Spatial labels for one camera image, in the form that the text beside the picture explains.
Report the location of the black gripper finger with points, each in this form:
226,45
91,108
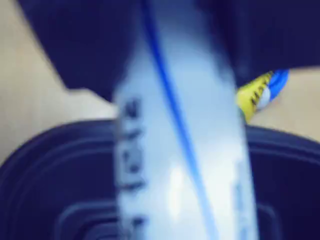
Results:
82,45
262,37

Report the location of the blue capped white marker pen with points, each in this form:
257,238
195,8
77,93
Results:
175,150

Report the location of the black square bowl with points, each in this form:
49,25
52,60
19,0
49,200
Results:
50,175

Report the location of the yellow tube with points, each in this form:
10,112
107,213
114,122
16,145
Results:
247,100

